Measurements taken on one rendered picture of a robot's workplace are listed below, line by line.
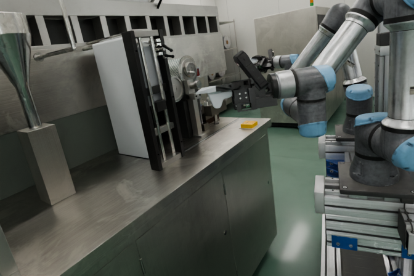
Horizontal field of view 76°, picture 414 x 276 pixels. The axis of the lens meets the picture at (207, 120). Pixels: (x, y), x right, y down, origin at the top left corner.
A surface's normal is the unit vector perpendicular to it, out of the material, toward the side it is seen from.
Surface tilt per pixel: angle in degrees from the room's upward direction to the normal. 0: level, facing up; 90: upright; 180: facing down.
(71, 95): 90
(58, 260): 0
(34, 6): 90
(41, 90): 90
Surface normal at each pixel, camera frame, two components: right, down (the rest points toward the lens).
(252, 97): 0.02, 0.12
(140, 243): 0.80, 0.04
